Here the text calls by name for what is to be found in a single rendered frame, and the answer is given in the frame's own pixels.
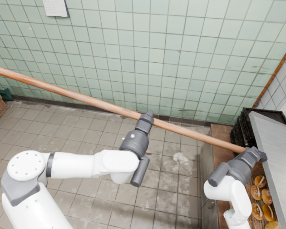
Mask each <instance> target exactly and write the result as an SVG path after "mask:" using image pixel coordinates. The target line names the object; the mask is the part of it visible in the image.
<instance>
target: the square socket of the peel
mask: <svg viewBox="0 0 286 229"><path fill-rule="evenodd" d="M258 152H259V153H260V160H259V162H261V163H263V162H265V161H267V160H268V158H267V155H266V153H264V152H261V151H258Z"/></svg>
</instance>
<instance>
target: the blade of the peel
mask: <svg viewBox="0 0 286 229"><path fill-rule="evenodd" d="M249 118H250V121H251V125H252V129H253V132H254V136H255V139H256V143H257V146H258V150H259V151H261V152H264V153H266V155H267V158H268V160H267V161H265V162H263V163H262V165H263V168H264V171H265V175H266V179H267V182H268V186H269V190H270V193H271V197H272V201H273V204H274V207H275V211H276V215H277V218H278V222H279V226H280V229H286V125H285V124H283V123H280V122H278V121H275V120H273V119H270V118H268V117H266V116H263V115H261V114H259V113H256V112H254V111H252V112H250V113H249Z"/></svg>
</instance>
